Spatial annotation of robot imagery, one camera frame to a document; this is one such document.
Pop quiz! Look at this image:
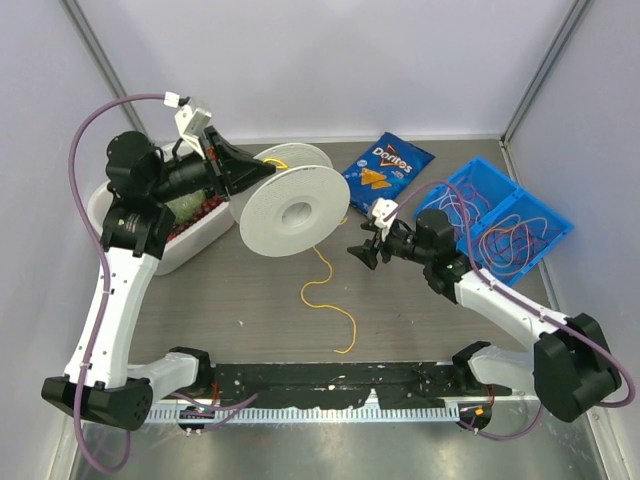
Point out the aluminium corner post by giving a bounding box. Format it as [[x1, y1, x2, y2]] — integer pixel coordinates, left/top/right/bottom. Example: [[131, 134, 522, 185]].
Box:
[[59, 0, 153, 146], [500, 0, 593, 148]]

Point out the aluminium corner post right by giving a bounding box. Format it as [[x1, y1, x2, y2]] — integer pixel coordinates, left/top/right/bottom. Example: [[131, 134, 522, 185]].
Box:
[[500, 0, 593, 148]]

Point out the aluminium corner post left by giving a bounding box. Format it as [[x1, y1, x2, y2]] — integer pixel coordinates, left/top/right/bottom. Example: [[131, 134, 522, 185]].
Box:
[[59, 0, 153, 146]]

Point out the yellow cable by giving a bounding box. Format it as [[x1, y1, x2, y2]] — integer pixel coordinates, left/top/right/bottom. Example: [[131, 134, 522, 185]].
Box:
[[263, 157, 357, 355]]

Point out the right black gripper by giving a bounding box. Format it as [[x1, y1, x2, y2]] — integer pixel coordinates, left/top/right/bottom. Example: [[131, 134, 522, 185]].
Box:
[[348, 218, 433, 270]]

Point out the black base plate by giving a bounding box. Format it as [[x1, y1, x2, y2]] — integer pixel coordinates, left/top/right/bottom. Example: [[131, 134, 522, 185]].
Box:
[[179, 362, 511, 410]]

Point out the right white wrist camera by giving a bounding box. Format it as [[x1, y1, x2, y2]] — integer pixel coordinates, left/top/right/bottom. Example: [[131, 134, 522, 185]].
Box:
[[369, 198, 399, 241]]

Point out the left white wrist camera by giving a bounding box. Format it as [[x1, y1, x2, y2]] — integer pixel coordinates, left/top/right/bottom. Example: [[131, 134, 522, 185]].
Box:
[[174, 97, 212, 157]]

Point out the translucent white spool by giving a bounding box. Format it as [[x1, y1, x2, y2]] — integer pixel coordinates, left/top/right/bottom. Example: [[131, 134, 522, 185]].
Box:
[[229, 143, 350, 257]]

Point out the blue plastic cable bin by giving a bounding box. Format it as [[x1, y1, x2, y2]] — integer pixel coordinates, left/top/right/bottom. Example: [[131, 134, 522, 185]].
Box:
[[416, 157, 573, 287]]

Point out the white plastic fruit basket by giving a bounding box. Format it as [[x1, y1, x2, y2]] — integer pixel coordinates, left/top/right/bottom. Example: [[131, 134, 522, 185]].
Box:
[[87, 132, 233, 275]]

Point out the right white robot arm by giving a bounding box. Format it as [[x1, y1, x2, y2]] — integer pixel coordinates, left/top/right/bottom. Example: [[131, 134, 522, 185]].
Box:
[[347, 209, 623, 422]]

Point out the blue Doritos chip bag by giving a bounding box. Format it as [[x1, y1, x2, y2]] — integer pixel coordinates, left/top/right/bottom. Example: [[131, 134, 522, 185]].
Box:
[[343, 132, 435, 214]]

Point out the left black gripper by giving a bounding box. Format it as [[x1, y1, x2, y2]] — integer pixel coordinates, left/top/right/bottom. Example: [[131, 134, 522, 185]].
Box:
[[148, 125, 274, 204]]

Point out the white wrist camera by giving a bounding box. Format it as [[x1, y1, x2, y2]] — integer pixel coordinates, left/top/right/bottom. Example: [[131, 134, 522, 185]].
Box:
[[174, 97, 212, 157], [369, 198, 399, 241]]

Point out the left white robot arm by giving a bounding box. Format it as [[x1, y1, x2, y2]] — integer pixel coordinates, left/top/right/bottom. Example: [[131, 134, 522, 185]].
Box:
[[41, 126, 276, 432]]

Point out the bundle of coloured wires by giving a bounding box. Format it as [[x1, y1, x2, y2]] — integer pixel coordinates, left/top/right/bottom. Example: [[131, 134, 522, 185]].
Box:
[[429, 179, 559, 276]]

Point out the white slotted cable duct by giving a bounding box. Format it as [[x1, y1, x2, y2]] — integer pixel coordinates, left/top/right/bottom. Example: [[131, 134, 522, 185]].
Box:
[[145, 402, 460, 425]]

